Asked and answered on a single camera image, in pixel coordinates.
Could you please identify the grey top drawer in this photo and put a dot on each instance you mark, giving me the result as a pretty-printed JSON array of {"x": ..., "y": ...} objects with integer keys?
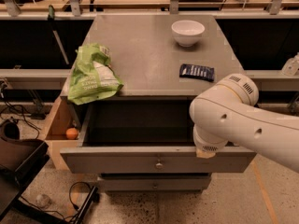
[{"x": 146, "y": 137}]

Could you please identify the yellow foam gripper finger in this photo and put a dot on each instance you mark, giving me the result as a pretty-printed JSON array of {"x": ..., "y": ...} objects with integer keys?
[{"x": 203, "y": 154}]

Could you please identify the light wooden box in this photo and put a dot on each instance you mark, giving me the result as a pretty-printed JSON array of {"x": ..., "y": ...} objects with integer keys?
[{"x": 57, "y": 122}]

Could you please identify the grey bottom drawer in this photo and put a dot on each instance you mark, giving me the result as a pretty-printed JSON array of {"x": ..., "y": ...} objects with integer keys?
[{"x": 154, "y": 183}]

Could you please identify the green chip bag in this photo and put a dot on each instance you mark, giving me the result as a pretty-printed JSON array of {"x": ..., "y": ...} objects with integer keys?
[{"x": 92, "y": 78}]

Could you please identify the orange fruit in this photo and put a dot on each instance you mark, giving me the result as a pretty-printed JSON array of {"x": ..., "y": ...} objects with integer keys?
[{"x": 71, "y": 133}]

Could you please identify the green handled tool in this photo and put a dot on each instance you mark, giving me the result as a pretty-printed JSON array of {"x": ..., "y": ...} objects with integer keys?
[{"x": 51, "y": 19}]

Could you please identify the grey drawer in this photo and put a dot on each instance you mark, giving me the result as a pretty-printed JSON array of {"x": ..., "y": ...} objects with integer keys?
[
  {"x": 146, "y": 137},
  {"x": 154, "y": 183}
]

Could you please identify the white ceramic bowl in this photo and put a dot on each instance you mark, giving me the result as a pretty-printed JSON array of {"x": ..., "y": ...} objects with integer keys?
[{"x": 186, "y": 32}]

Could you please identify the grey drawer cabinet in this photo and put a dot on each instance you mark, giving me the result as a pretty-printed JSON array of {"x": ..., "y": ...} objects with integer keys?
[{"x": 147, "y": 59}]

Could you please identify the black bin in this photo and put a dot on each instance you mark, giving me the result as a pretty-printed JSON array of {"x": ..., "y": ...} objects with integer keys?
[{"x": 20, "y": 162}]

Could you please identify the dark blue snack packet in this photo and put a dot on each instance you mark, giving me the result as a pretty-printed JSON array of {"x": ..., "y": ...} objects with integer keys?
[{"x": 197, "y": 72}]

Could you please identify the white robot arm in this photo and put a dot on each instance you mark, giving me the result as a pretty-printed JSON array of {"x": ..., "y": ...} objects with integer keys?
[{"x": 227, "y": 113}]

